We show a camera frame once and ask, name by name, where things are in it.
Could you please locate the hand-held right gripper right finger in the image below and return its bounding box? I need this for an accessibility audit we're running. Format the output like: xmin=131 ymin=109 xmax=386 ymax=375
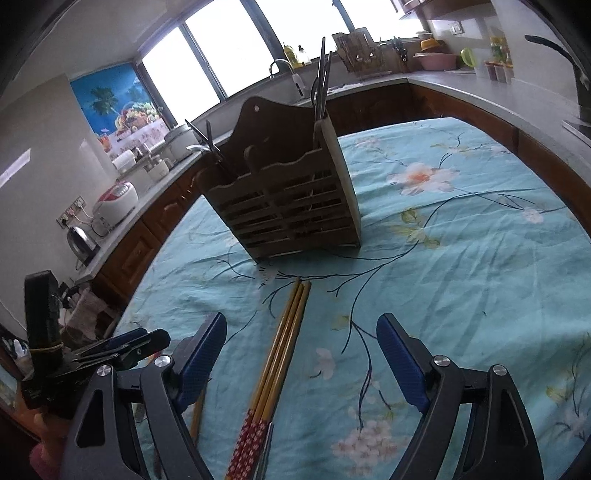
xmin=376 ymin=313 xmax=546 ymax=480

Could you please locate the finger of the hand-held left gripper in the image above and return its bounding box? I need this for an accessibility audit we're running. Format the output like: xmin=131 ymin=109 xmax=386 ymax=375
xmin=108 ymin=329 xmax=171 ymax=371
xmin=73 ymin=328 xmax=149 ymax=360

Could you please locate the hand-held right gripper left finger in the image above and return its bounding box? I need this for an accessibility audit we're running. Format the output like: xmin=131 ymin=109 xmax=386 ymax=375
xmin=65 ymin=311 xmax=228 ymax=480

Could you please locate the yellow chopstick red patterned end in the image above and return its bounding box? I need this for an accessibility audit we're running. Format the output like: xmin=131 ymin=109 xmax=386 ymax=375
xmin=245 ymin=281 xmax=313 ymax=480
xmin=233 ymin=281 xmax=307 ymax=480
xmin=225 ymin=277 xmax=302 ymax=480
xmin=190 ymin=388 xmax=208 ymax=446

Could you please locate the metal chopstick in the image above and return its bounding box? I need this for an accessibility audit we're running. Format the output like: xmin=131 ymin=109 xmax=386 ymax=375
xmin=205 ymin=121 xmax=223 ymax=163
xmin=184 ymin=119 xmax=218 ymax=160
xmin=257 ymin=422 xmax=274 ymax=480

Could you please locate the wooden utensil holder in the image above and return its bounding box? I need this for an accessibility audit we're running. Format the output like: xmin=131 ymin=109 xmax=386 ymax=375
xmin=198 ymin=95 xmax=363 ymax=262

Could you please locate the metal spoon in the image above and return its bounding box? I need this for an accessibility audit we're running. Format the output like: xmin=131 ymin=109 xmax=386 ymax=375
xmin=185 ymin=144 xmax=219 ymax=163

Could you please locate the dark chopstick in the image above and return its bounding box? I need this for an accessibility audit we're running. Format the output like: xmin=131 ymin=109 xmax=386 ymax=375
xmin=316 ymin=37 xmax=328 ymax=123
xmin=321 ymin=50 xmax=334 ymax=120

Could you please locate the person's left hand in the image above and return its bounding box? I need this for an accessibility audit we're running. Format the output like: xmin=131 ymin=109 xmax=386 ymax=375
xmin=30 ymin=411 xmax=70 ymax=480

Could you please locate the steel electric kettle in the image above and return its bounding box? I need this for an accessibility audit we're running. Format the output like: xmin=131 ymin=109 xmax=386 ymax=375
xmin=66 ymin=226 xmax=100 ymax=267

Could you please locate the teal floral tablecloth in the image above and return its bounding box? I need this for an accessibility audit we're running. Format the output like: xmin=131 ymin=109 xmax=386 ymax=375
xmin=113 ymin=117 xmax=591 ymax=480

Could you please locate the white rice cooker red lid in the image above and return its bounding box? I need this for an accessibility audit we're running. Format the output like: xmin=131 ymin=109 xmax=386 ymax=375
xmin=91 ymin=181 xmax=140 ymax=230

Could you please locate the small white pot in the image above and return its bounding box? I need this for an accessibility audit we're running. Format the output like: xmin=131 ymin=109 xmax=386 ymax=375
xmin=145 ymin=159 xmax=172 ymax=181

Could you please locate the paper towel roll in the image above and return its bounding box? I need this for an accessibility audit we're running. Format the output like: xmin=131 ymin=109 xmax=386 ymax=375
xmin=112 ymin=150 xmax=138 ymax=173

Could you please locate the large white cooker pot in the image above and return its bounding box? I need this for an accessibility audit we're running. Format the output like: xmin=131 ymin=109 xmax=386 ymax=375
xmin=163 ymin=123 xmax=199 ymax=160

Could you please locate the black stove top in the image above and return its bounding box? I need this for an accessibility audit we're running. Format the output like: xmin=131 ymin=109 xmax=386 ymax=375
xmin=562 ymin=117 xmax=591 ymax=145

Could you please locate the chrome sink faucet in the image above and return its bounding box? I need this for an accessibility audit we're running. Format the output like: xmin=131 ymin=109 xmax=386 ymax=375
xmin=269 ymin=58 xmax=306 ymax=100

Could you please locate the pink plastic basin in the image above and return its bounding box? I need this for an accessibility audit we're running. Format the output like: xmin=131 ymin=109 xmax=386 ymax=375
xmin=412 ymin=51 xmax=458 ymax=71

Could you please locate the knife and scissors holder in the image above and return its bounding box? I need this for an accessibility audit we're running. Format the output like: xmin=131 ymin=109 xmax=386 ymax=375
xmin=390 ymin=37 xmax=412 ymax=73

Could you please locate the wooden dish rack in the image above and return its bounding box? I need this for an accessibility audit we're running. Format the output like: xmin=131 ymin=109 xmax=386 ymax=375
xmin=331 ymin=28 xmax=382 ymax=77

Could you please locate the group of condiment bottles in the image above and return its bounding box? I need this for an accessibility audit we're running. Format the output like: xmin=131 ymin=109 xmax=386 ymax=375
xmin=484 ymin=35 xmax=515 ymax=84

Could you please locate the kitchen window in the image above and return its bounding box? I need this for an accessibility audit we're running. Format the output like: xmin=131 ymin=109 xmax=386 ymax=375
xmin=137 ymin=0 xmax=408 ymax=126

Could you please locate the wall socket with plugs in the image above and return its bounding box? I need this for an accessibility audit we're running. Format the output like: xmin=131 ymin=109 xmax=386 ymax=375
xmin=56 ymin=196 xmax=88 ymax=228

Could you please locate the fruit and palm wall poster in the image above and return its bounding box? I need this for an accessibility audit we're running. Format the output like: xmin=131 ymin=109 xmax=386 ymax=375
xmin=69 ymin=63 xmax=167 ymax=160

